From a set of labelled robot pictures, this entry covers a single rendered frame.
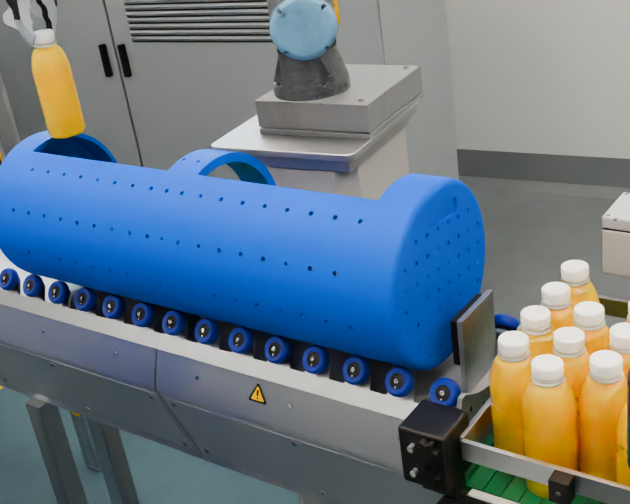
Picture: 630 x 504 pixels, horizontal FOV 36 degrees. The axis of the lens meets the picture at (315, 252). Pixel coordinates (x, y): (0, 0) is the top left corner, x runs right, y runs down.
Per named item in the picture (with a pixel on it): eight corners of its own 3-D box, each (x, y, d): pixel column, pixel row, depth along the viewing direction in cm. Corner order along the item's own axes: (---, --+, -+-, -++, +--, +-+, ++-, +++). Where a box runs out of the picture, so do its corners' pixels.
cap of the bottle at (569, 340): (548, 341, 125) (548, 329, 124) (577, 335, 125) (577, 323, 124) (560, 356, 121) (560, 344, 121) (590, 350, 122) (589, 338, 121)
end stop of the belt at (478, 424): (574, 309, 154) (574, 292, 153) (579, 310, 154) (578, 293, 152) (459, 454, 126) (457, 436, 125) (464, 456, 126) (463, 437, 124)
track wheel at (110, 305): (111, 293, 177) (103, 291, 175) (128, 297, 174) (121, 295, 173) (105, 317, 176) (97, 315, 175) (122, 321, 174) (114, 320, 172)
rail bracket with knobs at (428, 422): (435, 450, 136) (429, 389, 131) (481, 464, 132) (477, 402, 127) (399, 493, 129) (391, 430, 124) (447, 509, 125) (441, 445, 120)
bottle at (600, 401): (629, 463, 128) (629, 352, 120) (639, 498, 121) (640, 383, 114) (576, 465, 129) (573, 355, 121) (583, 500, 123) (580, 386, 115)
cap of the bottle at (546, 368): (569, 370, 119) (569, 358, 118) (555, 386, 116) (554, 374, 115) (540, 362, 121) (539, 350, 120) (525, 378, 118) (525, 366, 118)
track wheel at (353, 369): (350, 353, 147) (343, 351, 146) (375, 359, 145) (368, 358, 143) (343, 382, 147) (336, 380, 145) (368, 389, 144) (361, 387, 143)
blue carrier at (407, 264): (112, 247, 205) (92, 116, 195) (487, 327, 156) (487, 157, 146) (2, 294, 184) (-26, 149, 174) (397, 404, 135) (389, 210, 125)
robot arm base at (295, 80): (293, 77, 199) (287, 29, 195) (361, 76, 193) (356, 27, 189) (261, 101, 187) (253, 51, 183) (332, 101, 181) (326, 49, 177)
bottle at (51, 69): (76, 139, 174) (52, 44, 166) (42, 140, 176) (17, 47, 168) (92, 125, 180) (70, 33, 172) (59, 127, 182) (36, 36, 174)
